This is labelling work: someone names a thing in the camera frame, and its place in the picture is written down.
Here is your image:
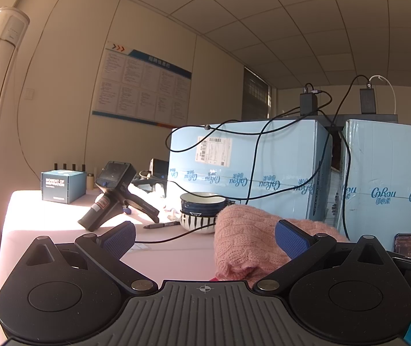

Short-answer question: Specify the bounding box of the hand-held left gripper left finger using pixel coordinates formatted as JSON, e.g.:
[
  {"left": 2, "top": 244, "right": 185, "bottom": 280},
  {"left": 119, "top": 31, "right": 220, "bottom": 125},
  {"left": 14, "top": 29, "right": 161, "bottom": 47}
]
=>
[{"left": 25, "top": 221, "right": 158, "bottom": 294}]

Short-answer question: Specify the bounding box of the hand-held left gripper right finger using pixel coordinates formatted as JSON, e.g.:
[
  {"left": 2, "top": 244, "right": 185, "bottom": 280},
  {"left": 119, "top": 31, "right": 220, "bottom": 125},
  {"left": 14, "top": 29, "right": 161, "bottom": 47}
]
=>
[{"left": 253, "top": 219, "right": 389, "bottom": 292}]

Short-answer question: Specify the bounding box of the black pen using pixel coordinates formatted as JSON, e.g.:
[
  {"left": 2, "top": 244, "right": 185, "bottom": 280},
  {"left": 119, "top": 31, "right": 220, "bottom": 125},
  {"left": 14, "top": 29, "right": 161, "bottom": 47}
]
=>
[{"left": 143, "top": 221, "right": 181, "bottom": 229}]

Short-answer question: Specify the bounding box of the pink knit sweater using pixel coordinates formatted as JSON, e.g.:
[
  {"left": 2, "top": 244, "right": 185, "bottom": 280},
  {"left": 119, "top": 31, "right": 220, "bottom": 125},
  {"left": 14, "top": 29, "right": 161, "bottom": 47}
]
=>
[{"left": 214, "top": 205, "right": 350, "bottom": 282}]

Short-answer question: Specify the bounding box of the black handheld device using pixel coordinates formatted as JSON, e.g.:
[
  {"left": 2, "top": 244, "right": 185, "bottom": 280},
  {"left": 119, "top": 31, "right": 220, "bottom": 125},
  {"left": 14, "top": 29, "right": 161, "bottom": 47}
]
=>
[{"left": 78, "top": 161, "right": 160, "bottom": 232}]

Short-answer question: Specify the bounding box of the stack of white printed packs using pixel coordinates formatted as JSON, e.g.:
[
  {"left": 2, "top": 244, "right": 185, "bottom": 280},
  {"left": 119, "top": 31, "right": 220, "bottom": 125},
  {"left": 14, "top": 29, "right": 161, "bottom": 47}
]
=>
[{"left": 331, "top": 168, "right": 343, "bottom": 229}]

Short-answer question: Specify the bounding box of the striped bowl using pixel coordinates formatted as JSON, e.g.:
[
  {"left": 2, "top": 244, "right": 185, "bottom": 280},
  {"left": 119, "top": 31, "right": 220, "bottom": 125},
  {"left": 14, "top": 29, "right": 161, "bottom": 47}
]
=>
[{"left": 179, "top": 212, "right": 217, "bottom": 235}]

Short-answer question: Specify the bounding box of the grey device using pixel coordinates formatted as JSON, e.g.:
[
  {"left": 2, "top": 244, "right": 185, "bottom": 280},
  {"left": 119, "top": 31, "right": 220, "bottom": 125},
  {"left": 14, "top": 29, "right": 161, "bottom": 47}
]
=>
[{"left": 149, "top": 159, "right": 170, "bottom": 188}]

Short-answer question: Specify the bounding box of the dark blue box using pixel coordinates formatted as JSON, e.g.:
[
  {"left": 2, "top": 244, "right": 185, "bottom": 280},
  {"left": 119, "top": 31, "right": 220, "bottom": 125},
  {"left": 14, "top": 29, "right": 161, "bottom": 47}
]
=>
[{"left": 41, "top": 170, "right": 87, "bottom": 203}]

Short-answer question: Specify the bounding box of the light blue carton with label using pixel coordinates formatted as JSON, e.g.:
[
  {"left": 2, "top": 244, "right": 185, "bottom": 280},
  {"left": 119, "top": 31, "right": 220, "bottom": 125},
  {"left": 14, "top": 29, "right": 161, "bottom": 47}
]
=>
[{"left": 167, "top": 118, "right": 334, "bottom": 231}]

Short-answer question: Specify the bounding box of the white bowl with blue rim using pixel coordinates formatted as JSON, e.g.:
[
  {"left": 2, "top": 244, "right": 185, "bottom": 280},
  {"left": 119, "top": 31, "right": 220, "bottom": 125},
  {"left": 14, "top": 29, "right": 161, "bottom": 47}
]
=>
[{"left": 179, "top": 192, "right": 228, "bottom": 217}]

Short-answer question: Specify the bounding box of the large light blue carton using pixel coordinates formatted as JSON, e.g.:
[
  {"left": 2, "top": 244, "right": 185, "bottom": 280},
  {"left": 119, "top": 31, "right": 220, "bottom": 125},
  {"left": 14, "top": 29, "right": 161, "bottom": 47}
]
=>
[{"left": 338, "top": 119, "right": 411, "bottom": 242}]

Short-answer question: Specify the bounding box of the black power adapter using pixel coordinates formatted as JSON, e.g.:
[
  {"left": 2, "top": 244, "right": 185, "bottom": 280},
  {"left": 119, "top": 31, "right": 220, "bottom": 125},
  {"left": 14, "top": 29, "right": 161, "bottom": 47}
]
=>
[
  {"left": 300, "top": 84, "right": 319, "bottom": 116},
  {"left": 359, "top": 83, "right": 376, "bottom": 115}
]

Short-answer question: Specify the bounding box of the window blind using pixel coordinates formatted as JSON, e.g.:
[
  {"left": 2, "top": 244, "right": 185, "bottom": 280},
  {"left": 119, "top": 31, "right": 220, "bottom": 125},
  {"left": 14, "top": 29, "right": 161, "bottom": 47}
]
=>
[{"left": 242, "top": 65, "right": 271, "bottom": 121}]

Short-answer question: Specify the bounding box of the black phone charging cable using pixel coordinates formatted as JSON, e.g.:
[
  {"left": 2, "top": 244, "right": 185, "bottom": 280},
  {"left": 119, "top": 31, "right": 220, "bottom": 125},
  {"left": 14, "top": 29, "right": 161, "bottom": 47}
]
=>
[{"left": 329, "top": 76, "right": 372, "bottom": 240}]

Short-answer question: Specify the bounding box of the wall poster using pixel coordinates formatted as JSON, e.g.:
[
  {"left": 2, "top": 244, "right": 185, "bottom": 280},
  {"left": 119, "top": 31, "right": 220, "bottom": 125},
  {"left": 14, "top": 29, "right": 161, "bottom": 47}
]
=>
[{"left": 92, "top": 41, "right": 192, "bottom": 128}]

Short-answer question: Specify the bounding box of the white cable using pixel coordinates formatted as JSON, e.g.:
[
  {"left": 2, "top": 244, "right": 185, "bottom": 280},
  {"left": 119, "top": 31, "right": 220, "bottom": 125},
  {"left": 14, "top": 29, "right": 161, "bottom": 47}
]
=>
[{"left": 368, "top": 75, "right": 397, "bottom": 115}]

